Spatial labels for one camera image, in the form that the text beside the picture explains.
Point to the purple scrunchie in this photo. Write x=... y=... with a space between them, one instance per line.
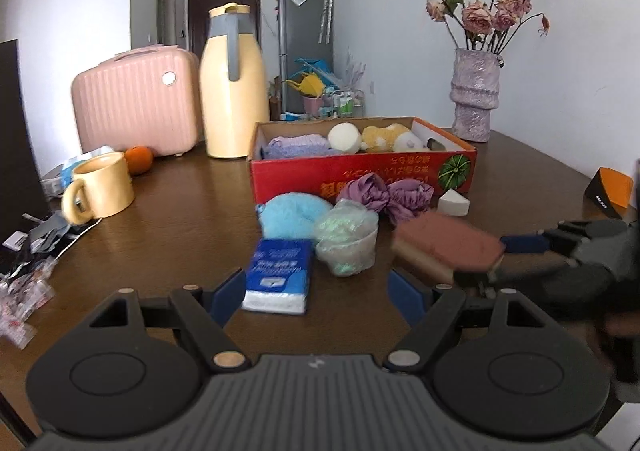
x=410 y=198
x=364 y=193

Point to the white wedge makeup sponge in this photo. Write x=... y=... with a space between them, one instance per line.
x=454 y=205

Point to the grey interior door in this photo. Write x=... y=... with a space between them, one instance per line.
x=166 y=16

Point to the light blue fluffy cloth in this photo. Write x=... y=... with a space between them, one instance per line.
x=292 y=216

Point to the pile of clear plastic wrappers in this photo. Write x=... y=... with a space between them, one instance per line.
x=22 y=301

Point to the blue white tissue packet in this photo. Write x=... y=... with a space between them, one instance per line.
x=277 y=276

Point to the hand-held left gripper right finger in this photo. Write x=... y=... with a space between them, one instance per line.
x=407 y=296

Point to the dark brown entrance door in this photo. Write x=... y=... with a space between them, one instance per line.
x=200 y=26

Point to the orange fruit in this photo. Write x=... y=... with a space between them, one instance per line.
x=139 y=160

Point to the yellow mug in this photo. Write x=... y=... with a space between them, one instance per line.
x=102 y=186

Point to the orange black stand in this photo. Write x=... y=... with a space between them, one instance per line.
x=612 y=186

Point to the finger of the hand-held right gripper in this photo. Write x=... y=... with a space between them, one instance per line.
x=530 y=276
x=525 y=244

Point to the white round sponge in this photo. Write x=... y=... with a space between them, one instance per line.
x=345 y=138

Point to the white dried branches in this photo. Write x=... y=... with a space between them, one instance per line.
x=356 y=71

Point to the green bath pouf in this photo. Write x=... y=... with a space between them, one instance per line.
x=346 y=236

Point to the yellow thermos jug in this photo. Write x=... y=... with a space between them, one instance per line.
x=232 y=116

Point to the yellow white plush toy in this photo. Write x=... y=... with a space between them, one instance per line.
x=385 y=137

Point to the black white paper packets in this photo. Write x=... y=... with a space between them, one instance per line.
x=47 y=233

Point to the cart with bottles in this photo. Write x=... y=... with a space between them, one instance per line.
x=346 y=103

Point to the yellow watering can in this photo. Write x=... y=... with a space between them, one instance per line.
x=311 y=85

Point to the purple ceramic vase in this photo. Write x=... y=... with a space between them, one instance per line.
x=474 y=96

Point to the blue plastic rack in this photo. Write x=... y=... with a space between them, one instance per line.
x=320 y=67

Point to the grey refrigerator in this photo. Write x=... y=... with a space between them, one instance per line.
x=300 y=41

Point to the brown layered sponge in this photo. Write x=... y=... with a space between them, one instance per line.
x=445 y=241

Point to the pink flower pot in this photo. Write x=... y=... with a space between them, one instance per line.
x=313 y=106

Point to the pink suitcase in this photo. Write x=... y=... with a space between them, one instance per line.
x=135 y=101

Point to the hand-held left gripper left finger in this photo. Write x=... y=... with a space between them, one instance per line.
x=227 y=293

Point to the red cardboard box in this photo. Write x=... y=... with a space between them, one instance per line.
x=310 y=181

